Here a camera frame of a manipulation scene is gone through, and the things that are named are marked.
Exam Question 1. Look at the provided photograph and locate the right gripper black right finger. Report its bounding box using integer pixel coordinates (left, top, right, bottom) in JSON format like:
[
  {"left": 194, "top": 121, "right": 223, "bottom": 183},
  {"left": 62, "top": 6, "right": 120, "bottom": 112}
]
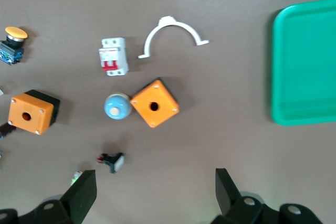
[{"left": 209, "top": 167, "right": 324, "bottom": 224}]

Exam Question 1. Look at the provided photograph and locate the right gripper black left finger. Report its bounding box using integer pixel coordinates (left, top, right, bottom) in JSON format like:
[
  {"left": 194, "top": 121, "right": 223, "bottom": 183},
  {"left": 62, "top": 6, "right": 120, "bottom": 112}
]
[{"left": 0, "top": 169, "right": 97, "bottom": 224}]

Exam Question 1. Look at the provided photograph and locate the small black capacitor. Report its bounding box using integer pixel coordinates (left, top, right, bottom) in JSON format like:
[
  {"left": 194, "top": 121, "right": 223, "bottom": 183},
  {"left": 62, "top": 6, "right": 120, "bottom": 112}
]
[{"left": 0, "top": 123, "right": 17, "bottom": 139}]

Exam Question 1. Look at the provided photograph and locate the small green white indicator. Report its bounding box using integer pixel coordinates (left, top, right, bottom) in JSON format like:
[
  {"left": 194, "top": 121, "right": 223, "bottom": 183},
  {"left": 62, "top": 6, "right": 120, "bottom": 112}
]
[{"left": 70, "top": 170, "right": 85, "bottom": 186}]

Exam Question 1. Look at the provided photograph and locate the orange button box black base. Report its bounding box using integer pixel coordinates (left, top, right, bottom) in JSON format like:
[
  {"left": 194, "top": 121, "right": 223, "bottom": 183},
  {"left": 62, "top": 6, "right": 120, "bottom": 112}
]
[
  {"left": 129, "top": 79, "right": 180, "bottom": 129},
  {"left": 7, "top": 89, "right": 61, "bottom": 136}
]

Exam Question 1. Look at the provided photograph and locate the blue dome button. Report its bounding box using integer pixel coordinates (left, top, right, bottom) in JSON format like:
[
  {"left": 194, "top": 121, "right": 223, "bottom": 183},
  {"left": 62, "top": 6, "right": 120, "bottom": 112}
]
[{"left": 103, "top": 92, "right": 133, "bottom": 121}]

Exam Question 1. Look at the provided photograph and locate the green plastic tray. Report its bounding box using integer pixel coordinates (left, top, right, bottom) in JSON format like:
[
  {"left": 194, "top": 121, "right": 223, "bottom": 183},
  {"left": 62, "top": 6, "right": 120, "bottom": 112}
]
[{"left": 271, "top": 0, "right": 336, "bottom": 126}]

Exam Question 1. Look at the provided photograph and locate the yellow mushroom push button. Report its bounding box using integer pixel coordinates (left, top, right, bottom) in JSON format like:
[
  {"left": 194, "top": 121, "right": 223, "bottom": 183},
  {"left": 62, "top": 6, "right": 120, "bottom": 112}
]
[{"left": 0, "top": 26, "right": 28, "bottom": 66}]

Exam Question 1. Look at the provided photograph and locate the small white pipe clamp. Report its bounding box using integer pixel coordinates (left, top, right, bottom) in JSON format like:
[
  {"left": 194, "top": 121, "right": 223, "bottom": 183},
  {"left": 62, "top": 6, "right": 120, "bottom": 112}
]
[{"left": 138, "top": 15, "right": 211, "bottom": 60}]

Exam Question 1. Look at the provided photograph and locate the small black red switch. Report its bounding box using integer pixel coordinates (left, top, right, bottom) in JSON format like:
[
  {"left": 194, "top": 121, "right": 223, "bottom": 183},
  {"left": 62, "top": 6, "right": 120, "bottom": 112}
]
[{"left": 97, "top": 152, "right": 125, "bottom": 174}]

